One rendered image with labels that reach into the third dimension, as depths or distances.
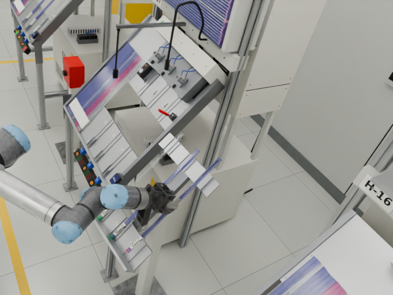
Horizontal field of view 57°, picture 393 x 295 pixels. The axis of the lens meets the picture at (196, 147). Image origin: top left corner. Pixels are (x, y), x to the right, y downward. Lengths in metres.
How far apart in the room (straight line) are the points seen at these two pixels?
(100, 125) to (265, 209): 1.49
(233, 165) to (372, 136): 1.20
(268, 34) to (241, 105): 0.37
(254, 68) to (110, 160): 0.81
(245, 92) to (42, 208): 1.04
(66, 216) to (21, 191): 0.17
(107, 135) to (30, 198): 0.76
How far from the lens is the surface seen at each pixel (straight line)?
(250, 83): 1.74
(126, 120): 2.30
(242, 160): 2.21
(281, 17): 1.66
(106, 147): 1.84
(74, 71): 2.49
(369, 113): 2.92
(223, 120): 1.72
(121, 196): 1.12
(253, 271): 2.51
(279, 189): 3.08
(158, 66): 1.78
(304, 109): 3.27
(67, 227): 1.13
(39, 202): 1.19
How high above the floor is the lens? 2.01
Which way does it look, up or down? 39 degrees down
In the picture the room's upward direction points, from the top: 15 degrees clockwise
